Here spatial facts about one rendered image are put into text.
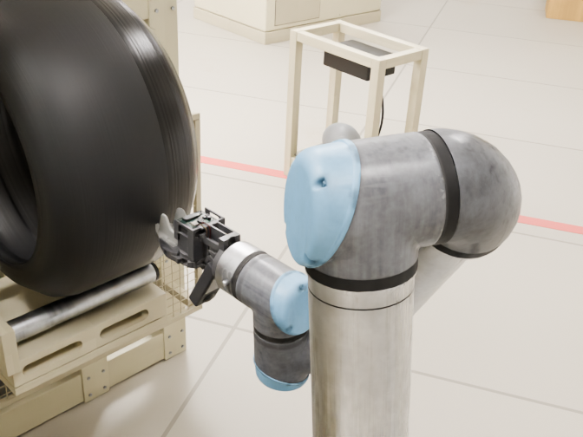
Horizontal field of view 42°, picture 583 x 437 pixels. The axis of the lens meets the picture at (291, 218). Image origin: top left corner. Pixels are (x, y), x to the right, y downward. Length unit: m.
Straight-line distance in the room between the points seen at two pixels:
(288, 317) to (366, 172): 0.49
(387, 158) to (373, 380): 0.23
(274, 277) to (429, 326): 1.96
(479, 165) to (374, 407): 0.27
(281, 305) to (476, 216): 0.47
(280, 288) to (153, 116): 0.40
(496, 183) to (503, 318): 2.47
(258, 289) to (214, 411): 1.49
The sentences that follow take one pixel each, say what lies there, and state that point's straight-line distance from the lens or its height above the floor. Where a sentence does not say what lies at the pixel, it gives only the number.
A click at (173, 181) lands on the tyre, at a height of 1.20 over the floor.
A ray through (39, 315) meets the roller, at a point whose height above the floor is 0.92.
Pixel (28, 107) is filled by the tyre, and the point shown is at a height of 1.36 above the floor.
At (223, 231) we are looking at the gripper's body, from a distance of 1.26.
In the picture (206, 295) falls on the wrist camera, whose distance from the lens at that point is 1.34.
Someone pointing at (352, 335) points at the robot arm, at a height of 1.35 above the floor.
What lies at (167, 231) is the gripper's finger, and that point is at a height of 1.13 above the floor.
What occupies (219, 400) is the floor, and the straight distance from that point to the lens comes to 2.67.
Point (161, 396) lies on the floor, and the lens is 2.70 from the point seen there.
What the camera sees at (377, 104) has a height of 0.59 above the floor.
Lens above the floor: 1.82
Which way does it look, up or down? 29 degrees down
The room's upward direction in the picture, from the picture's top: 3 degrees clockwise
